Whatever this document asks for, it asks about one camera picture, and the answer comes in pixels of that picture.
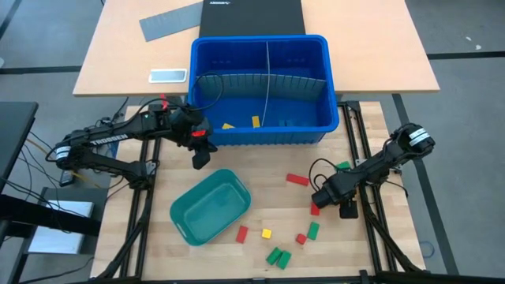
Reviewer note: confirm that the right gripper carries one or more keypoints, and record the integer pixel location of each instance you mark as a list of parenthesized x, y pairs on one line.
[(335, 189)]

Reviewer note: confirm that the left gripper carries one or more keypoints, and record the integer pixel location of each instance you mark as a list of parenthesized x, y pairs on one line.
[(189, 126)]

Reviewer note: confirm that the long yellow wooden block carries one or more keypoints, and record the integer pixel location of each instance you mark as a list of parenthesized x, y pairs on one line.
[(228, 126)]

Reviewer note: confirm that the small green plastic basket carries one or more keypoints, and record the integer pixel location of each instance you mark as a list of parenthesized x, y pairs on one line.
[(211, 207)]

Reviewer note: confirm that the long red wooden block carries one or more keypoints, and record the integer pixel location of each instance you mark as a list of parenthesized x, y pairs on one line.
[(298, 179)]

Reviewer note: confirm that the long grey slotted divider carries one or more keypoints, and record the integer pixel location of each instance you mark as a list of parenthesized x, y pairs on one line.
[(236, 84)]

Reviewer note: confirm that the long blue wooden block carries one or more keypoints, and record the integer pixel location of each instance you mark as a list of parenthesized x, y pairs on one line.
[(282, 122)]

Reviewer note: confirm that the short grey slotted divider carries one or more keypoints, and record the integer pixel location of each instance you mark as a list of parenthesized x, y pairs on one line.
[(267, 79)]

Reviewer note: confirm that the large blue plastic bin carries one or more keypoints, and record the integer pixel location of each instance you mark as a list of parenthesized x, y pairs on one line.
[(300, 98)]

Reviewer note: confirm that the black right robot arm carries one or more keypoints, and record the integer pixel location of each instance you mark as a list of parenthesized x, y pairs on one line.
[(378, 161)]

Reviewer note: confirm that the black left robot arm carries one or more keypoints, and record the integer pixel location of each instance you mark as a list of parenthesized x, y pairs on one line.
[(118, 136)]

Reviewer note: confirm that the small red wooden cube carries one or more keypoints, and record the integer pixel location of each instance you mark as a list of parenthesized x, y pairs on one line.
[(301, 239)]

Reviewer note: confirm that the silver metal clamp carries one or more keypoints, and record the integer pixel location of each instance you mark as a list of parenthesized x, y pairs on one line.
[(395, 169)]

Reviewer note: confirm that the small yellow wooden cube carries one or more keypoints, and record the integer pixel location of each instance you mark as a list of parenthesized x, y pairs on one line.
[(266, 234)]

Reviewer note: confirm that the white-framed smartphone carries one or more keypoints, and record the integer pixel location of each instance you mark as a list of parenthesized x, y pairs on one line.
[(167, 75)]

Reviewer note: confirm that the black power strip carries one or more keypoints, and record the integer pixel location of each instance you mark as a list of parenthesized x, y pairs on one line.
[(105, 119)]

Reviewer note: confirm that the grey metal plate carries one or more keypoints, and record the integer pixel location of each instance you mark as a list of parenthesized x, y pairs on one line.
[(79, 195)]

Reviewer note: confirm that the grey flat panel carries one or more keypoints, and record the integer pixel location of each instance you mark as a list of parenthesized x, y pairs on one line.
[(169, 21)]

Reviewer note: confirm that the black power adapter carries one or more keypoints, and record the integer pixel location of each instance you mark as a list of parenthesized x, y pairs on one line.
[(66, 180)]

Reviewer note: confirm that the light wood desk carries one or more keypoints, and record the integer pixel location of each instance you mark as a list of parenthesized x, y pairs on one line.
[(394, 47)]

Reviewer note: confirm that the black desk crossbar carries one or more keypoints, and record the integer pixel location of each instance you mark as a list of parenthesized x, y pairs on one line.
[(47, 219)]

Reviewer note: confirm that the black side desk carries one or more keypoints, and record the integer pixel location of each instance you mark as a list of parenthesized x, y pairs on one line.
[(16, 134)]

